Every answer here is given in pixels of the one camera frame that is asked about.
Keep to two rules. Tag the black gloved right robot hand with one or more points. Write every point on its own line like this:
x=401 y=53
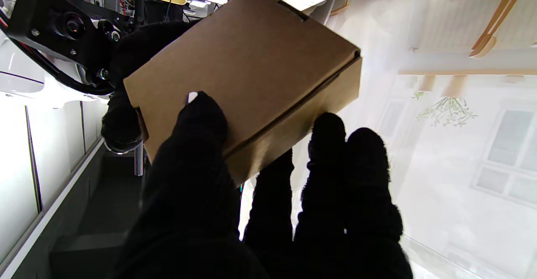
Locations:
x=138 y=48

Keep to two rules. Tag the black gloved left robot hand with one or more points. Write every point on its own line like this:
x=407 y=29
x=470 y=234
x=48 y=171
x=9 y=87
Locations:
x=193 y=212

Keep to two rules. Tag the cardboard package with white label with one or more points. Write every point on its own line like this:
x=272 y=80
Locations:
x=251 y=73

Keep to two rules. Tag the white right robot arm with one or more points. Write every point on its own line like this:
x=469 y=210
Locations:
x=21 y=82

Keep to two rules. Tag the printed room scene backdrop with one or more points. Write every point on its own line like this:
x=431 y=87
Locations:
x=461 y=144

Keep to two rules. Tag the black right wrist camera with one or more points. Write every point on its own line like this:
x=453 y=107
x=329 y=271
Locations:
x=54 y=23

